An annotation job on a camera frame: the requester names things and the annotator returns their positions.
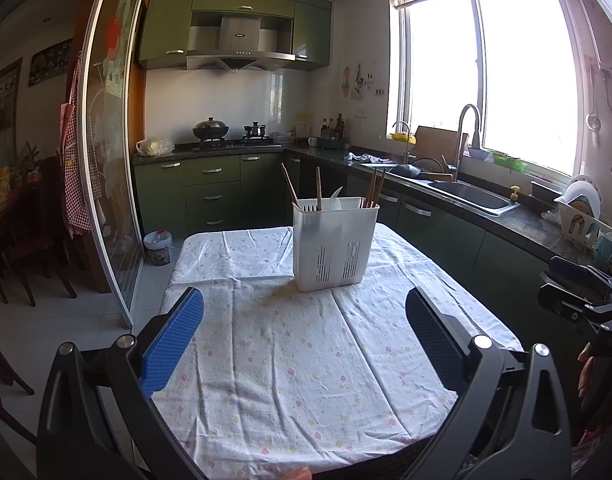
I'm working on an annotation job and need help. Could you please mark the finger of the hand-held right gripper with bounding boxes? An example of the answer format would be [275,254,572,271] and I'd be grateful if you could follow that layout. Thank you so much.
[538,283,612,358]
[549,256,612,296]

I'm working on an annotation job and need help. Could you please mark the framed wall poster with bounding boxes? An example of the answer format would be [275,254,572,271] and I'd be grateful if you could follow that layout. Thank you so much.
[0,57,24,136]

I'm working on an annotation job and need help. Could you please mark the black gas stove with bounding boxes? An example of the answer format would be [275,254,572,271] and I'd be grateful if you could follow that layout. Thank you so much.
[193,135,284,150]

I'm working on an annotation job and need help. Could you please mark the dark wooden dining table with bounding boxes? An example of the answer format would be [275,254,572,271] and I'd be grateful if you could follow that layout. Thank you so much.
[0,175,42,261]

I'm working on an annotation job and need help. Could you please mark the dark wall poster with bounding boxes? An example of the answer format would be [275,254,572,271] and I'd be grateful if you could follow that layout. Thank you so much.
[28,37,74,87]

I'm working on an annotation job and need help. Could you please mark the green cabinet with drawers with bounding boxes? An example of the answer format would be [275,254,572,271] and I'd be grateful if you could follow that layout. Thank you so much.
[133,152,292,248]

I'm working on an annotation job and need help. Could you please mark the small trash bin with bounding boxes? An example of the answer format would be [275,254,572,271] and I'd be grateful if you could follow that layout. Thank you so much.
[143,230,173,266]

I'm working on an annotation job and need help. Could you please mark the steel range hood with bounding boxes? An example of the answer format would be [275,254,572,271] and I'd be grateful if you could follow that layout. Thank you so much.
[186,12,297,73]

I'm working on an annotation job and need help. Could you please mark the black wok with lid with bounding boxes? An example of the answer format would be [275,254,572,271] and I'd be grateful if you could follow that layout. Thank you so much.
[192,116,230,141]

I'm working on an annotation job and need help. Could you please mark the dark wooden dining chair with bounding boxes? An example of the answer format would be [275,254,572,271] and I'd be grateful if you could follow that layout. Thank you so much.
[16,155,79,306]

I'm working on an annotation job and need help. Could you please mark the white floral tablecloth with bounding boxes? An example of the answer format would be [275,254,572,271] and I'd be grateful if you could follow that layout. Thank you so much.
[151,224,524,478]

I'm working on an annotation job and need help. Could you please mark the glass sliding door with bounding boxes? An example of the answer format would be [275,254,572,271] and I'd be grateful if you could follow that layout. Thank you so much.
[78,0,152,328]

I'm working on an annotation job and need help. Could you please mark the white dish rack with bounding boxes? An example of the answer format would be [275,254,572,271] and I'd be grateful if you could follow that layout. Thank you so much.
[553,195,612,266]

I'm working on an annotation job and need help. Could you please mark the dark stone countertop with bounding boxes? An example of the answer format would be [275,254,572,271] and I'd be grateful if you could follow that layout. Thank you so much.
[132,141,612,281]

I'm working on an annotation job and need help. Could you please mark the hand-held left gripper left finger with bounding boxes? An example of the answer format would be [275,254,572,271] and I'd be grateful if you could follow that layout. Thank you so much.
[36,286,209,480]

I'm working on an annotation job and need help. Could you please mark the white plastic bag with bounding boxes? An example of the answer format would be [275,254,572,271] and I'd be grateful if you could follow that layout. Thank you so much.
[136,137,176,157]

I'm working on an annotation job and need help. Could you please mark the kitchen window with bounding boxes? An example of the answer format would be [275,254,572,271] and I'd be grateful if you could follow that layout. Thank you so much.
[388,0,594,178]

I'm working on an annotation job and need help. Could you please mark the red checked apron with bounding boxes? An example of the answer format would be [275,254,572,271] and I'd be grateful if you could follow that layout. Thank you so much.
[58,57,94,238]

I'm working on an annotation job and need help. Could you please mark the wooden cutting board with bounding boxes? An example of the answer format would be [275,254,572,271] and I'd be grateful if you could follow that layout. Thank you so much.
[413,126,469,161]

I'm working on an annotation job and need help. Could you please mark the green sink cabinet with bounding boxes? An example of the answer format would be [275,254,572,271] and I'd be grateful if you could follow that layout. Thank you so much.
[286,152,562,341]

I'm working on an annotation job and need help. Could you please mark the black box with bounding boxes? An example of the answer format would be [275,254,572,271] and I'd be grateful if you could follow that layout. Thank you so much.
[531,180,564,201]

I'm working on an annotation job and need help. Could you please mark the black frying pan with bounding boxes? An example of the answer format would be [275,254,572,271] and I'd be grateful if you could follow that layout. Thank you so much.
[388,157,454,183]

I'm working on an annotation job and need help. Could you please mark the tall steel faucet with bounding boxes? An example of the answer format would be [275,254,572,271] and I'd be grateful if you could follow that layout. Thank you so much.
[453,104,483,181]

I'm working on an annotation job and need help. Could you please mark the person's right hand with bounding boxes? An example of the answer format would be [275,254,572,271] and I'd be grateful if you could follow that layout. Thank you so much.
[577,344,594,398]

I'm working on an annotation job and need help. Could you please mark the green upper cabinets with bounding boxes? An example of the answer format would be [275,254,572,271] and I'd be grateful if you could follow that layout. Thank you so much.
[138,0,333,72]

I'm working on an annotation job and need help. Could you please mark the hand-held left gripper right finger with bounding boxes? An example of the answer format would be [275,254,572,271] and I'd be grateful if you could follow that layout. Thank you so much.
[401,287,572,480]

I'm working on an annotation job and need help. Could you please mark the steel sink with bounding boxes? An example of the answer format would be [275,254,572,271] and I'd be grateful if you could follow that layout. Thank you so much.
[421,180,521,217]

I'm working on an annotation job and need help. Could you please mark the small steel faucet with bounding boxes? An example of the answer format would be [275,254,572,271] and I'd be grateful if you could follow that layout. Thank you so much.
[392,121,417,161]

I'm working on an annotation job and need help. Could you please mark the white plate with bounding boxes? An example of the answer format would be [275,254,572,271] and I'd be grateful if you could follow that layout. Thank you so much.
[563,175,603,221]

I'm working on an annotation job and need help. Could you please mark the white plastic utensil holder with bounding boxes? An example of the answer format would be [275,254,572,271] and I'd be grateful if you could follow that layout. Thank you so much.
[292,197,381,293]

